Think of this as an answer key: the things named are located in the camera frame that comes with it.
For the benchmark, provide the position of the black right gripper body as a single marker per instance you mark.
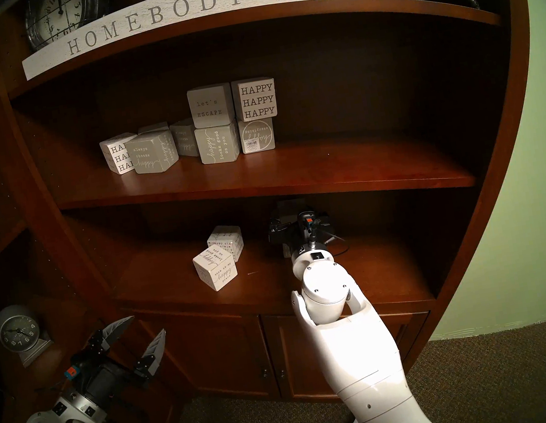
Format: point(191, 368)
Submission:
point(304, 231)

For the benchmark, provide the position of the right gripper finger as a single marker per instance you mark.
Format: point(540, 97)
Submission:
point(280, 230)

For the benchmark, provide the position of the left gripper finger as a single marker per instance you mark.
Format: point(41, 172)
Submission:
point(112, 334)
point(155, 358)

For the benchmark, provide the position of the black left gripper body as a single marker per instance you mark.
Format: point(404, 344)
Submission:
point(101, 379)

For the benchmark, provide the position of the grey life's a beach cube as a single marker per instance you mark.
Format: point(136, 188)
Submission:
point(289, 207)

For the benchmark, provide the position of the white find joy cube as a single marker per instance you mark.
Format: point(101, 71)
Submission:
point(215, 271)

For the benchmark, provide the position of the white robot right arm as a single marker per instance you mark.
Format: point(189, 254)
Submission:
point(357, 354)

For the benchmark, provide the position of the grey unframed happy happy cube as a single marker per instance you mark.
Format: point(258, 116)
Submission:
point(287, 251)

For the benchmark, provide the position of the wooden cabinet door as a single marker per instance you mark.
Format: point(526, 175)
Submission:
point(207, 350)
point(288, 355)

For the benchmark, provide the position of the white happy place patterned cube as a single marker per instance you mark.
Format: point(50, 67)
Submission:
point(225, 236)

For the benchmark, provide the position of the cherry wood bookcase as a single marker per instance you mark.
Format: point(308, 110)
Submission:
point(272, 175)

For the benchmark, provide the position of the small grey alarm clock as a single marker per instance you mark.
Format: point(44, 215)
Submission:
point(16, 329)

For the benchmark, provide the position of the white cube with barcode sticker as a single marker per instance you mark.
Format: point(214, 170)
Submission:
point(255, 134)

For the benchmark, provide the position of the grey happy looks good cube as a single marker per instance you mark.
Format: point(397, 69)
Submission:
point(216, 144)

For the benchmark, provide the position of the white framed happy happy cube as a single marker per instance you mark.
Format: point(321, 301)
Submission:
point(255, 100)

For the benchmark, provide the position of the grey always choose happy cube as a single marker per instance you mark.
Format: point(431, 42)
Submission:
point(148, 153)
point(184, 137)

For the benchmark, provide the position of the grey let's escape cube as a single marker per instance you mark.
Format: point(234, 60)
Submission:
point(210, 106)

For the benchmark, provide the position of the plain grey cube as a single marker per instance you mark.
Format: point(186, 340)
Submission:
point(153, 128)

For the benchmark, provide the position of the white homebody wooden sign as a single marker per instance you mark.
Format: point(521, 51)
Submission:
point(48, 61)

